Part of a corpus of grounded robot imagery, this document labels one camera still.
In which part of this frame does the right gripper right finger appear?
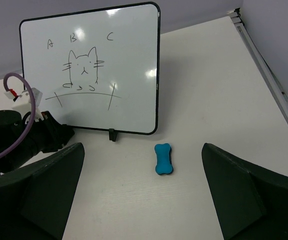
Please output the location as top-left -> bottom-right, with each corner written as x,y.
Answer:
201,143 -> 288,240

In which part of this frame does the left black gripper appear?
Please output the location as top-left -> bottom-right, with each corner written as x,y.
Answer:
21,111 -> 75,160

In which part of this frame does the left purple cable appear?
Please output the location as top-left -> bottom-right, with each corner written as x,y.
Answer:
0,72 -> 37,168

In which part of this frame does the aluminium right side rail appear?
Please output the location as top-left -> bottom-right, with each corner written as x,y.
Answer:
226,8 -> 288,124

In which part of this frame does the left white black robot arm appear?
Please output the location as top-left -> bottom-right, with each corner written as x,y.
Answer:
0,110 -> 75,174

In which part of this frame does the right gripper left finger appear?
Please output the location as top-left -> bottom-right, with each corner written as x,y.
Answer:
0,142 -> 85,240

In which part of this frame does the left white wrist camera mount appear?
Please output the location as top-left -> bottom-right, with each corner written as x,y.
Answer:
4,87 -> 44,122

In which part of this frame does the blue bone-shaped eraser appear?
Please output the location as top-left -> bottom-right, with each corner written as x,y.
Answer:
154,143 -> 174,175

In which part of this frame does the white whiteboard black frame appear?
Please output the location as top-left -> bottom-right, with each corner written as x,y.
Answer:
19,2 -> 160,135

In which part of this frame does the right black whiteboard stand foot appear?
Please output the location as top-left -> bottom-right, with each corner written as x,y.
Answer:
109,128 -> 118,142

